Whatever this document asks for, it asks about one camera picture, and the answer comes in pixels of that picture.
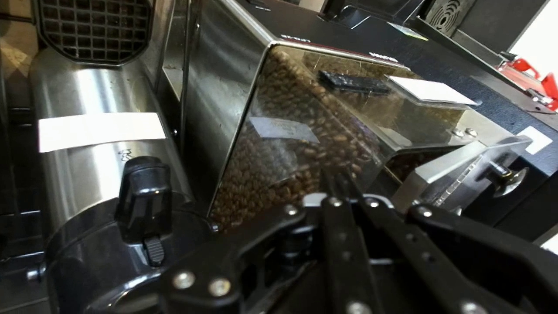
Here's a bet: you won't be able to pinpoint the black grille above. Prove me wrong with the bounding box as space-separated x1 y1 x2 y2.
36 0 156 66

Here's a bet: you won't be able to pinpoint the red lever tag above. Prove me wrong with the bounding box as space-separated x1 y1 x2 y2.
498 56 558 113

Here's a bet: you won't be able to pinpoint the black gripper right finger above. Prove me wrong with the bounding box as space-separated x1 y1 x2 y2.
353 195 558 314

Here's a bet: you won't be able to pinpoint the white airpot label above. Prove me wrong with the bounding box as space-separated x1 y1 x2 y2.
37 110 170 155

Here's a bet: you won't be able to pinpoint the stainless steel airpot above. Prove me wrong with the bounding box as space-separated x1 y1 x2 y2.
27 49 203 314

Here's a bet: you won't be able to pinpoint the roasted coffee beans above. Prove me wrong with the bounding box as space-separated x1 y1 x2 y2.
208 47 470 234

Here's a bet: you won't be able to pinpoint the clear coffee bean bin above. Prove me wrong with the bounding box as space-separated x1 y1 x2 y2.
163 0 534 237

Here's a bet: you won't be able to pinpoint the white hopper label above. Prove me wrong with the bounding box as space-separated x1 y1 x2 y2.
388 75 484 108

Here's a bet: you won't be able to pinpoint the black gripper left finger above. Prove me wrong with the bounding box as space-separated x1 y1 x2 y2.
156 194 383 314

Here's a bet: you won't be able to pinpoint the white brewer side label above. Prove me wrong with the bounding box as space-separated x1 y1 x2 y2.
515 124 555 157

